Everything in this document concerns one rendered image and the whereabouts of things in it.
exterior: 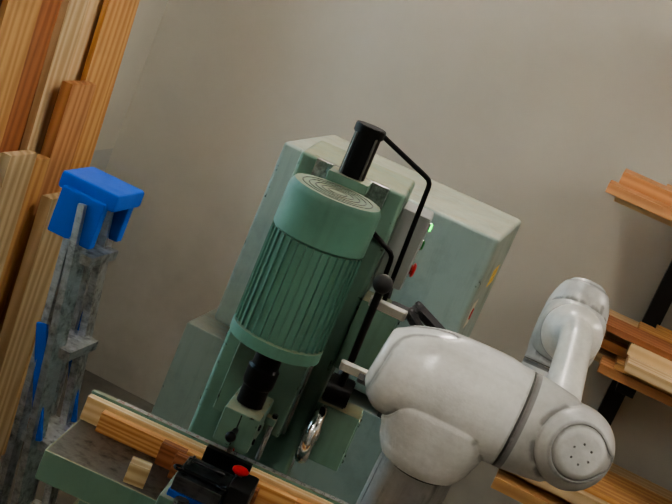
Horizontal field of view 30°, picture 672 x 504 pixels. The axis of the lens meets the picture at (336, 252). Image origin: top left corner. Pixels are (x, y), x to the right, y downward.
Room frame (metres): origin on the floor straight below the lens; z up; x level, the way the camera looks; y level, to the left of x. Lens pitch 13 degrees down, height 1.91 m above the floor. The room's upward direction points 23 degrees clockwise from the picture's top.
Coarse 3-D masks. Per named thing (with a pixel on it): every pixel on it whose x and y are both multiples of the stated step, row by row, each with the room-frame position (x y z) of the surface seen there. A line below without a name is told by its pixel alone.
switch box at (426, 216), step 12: (408, 204) 2.51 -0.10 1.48; (408, 216) 2.45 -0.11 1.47; (420, 216) 2.45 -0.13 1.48; (432, 216) 2.51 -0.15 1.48; (396, 228) 2.45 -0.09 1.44; (408, 228) 2.45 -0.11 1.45; (420, 228) 2.45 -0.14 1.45; (396, 240) 2.45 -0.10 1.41; (420, 240) 2.45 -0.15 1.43; (384, 252) 2.46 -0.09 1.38; (396, 252) 2.45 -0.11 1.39; (408, 252) 2.45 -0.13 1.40; (384, 264) 2.45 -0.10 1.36; (408, 264) 2.45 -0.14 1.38; (396, 276) 2.45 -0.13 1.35; (396, 288) 2.45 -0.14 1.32
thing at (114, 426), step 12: (108, 420) 2.20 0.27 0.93; (120, 420) 2.20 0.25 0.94; (108, 432) 2.20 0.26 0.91; (120, 432) 2.20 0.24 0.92; (132, 432) 2.19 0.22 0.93; (144, 432) 2.19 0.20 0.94; (132, 444) 2.19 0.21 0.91; (144, 444) 2.19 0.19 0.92; (156, 444) 2.19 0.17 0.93; (180, 444) 2.20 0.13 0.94; (156, 456) 2.19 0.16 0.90
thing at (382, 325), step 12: (360, 312) 2.35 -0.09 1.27; (360, 324) 2.35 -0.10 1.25; (372, 324) 2.35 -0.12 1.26; (384, 324) 2.35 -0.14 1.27; (396, 324) 2.36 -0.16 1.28; (348, 336) 2.35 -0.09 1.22; (372, 336) 2.35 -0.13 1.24; (384, 336) 2.35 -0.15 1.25; (348, 348) 2.35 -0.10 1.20; (360, 348) 2.35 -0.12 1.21; (372, 348) 2.35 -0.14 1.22; (336, 360) 2.36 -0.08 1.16; (360, 360) 2.35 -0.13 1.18; (372, 360) 2.35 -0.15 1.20
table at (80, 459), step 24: (72, 432) 2.15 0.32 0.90; (96, 432) 2.19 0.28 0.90; (48, 456) 2.05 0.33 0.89; (72, 456) 2.06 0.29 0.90; (96, 456) 2.10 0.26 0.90; (120, 456) 2.14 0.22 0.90; (144, 456) 2.18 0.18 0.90; (48, 480) 2.04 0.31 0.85; (72, 480) 2.04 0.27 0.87; (96, 480) 2.04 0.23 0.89; (120, 480) 2.05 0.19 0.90; (168, 480) 2.13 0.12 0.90
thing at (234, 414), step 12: (228, 408) 2.15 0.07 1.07; (240, 408) 2.16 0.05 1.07; (264, 408) 2.21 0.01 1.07; (228, 420) 2.14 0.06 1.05; (240, 420) 2.14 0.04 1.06; (252, 420) 2.14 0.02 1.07; (264, 420) 2.24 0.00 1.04; (216, 432) 2.14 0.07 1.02; (240, 432) 2.14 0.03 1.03; (252, 432) 2.14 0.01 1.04; (228, 444) 2.14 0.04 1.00; (240, 444) 2.14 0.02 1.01; (252, 444) 2.15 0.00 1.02
